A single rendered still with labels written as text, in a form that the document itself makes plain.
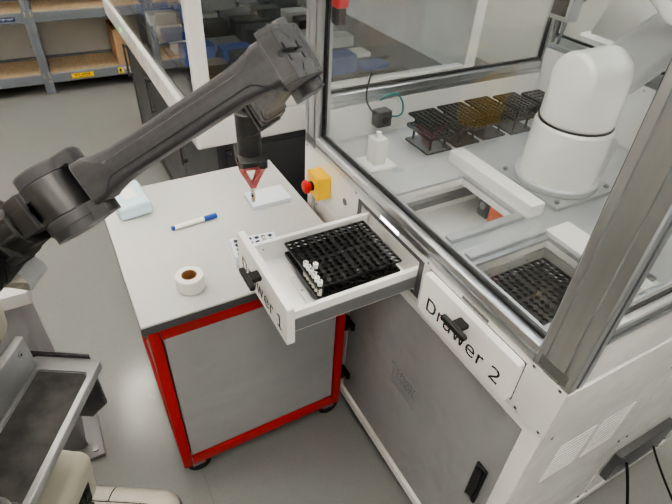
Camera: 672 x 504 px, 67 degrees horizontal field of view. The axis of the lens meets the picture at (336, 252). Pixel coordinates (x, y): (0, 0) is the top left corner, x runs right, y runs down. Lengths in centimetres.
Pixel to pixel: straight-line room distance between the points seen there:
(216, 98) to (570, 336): 65
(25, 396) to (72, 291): 180
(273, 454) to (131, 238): 88
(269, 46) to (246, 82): 5
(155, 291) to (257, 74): 78
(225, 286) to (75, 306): 130
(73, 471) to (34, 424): 25
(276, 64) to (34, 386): 56
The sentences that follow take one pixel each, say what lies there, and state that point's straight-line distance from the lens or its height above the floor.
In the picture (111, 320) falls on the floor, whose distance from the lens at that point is 242.
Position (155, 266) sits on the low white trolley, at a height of 76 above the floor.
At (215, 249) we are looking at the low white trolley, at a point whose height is 76.
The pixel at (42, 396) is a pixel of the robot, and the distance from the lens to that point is 84.
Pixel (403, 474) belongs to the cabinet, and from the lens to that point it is 177.
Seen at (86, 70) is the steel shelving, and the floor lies 15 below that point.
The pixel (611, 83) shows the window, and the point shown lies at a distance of 78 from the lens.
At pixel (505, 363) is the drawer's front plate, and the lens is 103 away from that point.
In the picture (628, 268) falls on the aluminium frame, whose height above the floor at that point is 122.
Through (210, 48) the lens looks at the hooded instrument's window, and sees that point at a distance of 176.
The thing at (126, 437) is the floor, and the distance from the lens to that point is 203.
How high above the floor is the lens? 166
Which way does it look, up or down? 39 degrees down
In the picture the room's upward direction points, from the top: 3 degrees clockwise
